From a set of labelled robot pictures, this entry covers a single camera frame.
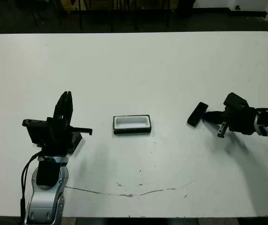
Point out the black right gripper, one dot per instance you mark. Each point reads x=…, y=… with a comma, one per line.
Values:
x=239, y=119

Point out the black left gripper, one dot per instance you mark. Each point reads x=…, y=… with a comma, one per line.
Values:
x=58, y=138

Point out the black slim camera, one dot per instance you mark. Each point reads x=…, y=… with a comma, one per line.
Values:
x=197, y=114

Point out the black box lid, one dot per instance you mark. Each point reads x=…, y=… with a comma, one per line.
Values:
x=77, y=141

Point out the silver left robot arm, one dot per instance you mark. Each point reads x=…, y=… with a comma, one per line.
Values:
x=43, y=201

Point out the black box with white insert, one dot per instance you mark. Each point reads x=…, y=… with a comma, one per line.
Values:
x=124, y=131

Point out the black metal furniture leg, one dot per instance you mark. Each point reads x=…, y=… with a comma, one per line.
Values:
x=80, y=16

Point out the yellow wooden cabinet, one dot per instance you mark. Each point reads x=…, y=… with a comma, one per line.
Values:
x=70, y=5

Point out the small black round fixture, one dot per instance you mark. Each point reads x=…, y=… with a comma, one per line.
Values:
x=237, y=7

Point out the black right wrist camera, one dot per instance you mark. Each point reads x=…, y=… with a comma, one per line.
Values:
x=235, y=100

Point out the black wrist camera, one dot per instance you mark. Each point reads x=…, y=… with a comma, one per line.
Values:
x=235, y=100
x=36, y=131

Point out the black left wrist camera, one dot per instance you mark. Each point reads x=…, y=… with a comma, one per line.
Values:
x=36, y=131

